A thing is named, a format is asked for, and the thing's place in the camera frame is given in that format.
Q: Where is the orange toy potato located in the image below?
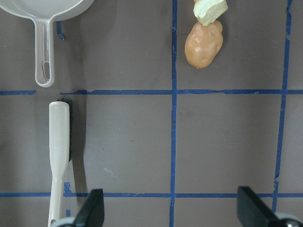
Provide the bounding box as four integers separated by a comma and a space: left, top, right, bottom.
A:
184, 20, 223, 69

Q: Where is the beige plastic dustpan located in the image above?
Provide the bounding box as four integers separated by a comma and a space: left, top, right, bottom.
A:
0, 0, 94, 87

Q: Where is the beige hand brush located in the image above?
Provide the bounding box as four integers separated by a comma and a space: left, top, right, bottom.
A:
48, 98, 71, 227

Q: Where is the pale yellow toy chunk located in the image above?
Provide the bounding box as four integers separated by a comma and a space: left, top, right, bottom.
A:
193, 0, 228, 26

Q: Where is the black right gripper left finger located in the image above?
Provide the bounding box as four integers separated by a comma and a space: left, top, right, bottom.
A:
73, 189, 104, 227

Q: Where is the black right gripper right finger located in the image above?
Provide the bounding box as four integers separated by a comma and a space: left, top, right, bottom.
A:
237, 186, 303, 227

